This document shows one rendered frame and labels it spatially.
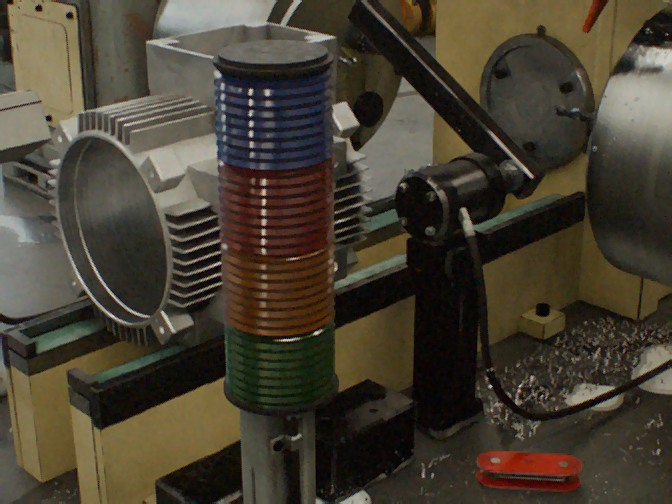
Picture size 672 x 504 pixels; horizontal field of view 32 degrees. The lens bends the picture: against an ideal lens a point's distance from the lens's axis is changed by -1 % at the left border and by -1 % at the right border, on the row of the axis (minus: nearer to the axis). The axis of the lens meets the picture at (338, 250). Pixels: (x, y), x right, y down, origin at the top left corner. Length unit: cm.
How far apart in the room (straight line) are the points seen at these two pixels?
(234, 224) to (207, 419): 38
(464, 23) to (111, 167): 50
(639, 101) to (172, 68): 37
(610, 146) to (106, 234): 43
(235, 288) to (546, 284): 70
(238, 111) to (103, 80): 93
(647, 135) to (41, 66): 88
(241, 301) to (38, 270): 84
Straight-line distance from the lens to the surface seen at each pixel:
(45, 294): 137
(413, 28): 647
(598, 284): 131
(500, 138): 106
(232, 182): 59
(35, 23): 158
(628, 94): 98
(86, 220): 101
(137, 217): 103
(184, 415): 94
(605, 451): 106
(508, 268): 120
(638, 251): 101
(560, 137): 128
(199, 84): 93
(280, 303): 60
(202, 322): 94
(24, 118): 110
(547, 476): 99
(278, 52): 59
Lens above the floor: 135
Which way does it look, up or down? 22 degrees down
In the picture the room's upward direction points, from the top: straight up
